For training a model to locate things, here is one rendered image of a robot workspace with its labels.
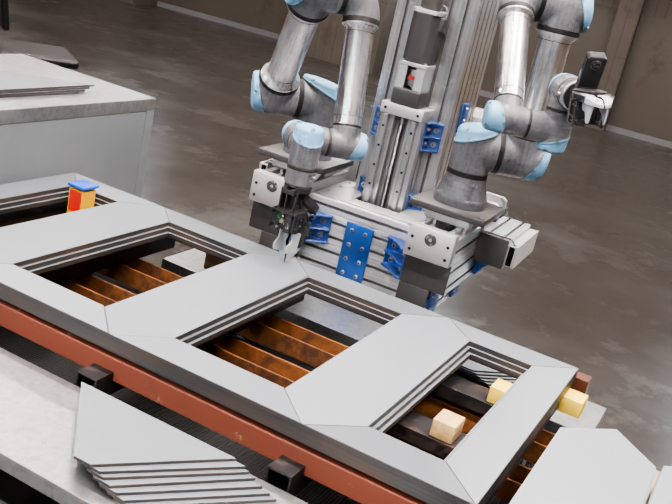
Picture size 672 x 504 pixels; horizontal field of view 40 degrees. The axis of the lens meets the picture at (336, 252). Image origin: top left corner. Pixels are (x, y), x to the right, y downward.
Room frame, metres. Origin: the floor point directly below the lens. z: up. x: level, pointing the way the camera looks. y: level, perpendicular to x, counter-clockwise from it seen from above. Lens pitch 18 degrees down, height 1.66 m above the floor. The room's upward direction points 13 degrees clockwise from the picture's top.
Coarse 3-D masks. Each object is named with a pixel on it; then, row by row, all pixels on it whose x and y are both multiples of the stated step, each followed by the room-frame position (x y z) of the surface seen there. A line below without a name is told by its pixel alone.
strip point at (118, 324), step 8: (112, 312) 1.72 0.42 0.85; (112, 320) 1.68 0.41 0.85; (120, 320) 1.69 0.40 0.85; (128, 320) 1.70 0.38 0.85; (112, 328) 1.65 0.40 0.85; (120, 328) 1.66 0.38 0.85; (128, 328) 1.66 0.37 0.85; (136, 328) 1.67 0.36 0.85; (144, 328) 1.68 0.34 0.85; (152, 328) 1.69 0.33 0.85; (152, 336) 1.65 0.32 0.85; (160, 336) 1.66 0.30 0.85; (168, 336) 1.67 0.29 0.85
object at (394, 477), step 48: (48, 192) 2.40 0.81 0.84; (144, 240) 2.25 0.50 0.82; (192, 240) 2.32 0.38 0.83; (0, 288) 1.74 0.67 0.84; (288, 288) 2.09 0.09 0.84; (96, 336) 1.64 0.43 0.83; (192, 336) 1.72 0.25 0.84; (192, 384) 1.54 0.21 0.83; (432, 384) 1.78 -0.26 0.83; (288, 432) 1.45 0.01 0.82; (384, 432) 1.54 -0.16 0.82; (384, 480) 1.37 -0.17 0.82
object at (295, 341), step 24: (120, 264) 2.30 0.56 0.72; (144, 264) 2.35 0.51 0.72; (144, 288) 2.26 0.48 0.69; (264, 336) 2.11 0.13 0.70; (288, 336) 2.08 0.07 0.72; (312, 336) 2.13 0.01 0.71; (312, 360) 2.05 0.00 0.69; (432, 408) 1.92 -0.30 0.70; (456, 408) 1.90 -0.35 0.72; (528, 456) 1.82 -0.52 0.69
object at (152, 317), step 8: (112, 304) 1.76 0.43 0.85; (120, 304) 1.77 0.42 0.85; (128, 304) 1.78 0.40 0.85; (136, 304) 1.78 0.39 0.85; (144, 304) 1.79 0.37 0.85; (120, 312) 1.73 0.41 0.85; (128, 312) 1.74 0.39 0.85; (136, 312) 1.75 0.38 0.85; (144, 312) 1.75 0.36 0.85; (152, 312) 1.76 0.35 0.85; (160, 312) 1.77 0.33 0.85; (136, 320) 1.71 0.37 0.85; (144, 320) 1.72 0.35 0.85; (152, 320) 1.72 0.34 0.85; (160, 320) 1.73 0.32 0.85; (168, 320) 1.74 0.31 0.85; (176, 320) 1.75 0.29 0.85; (160, 328) 1.70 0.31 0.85; (168, 328) 1.70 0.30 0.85; (176, 328) 1.71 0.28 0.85; (184, 328) 1.72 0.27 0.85; (192, 328) 1.73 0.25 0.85; (176, 336) 1.68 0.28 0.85
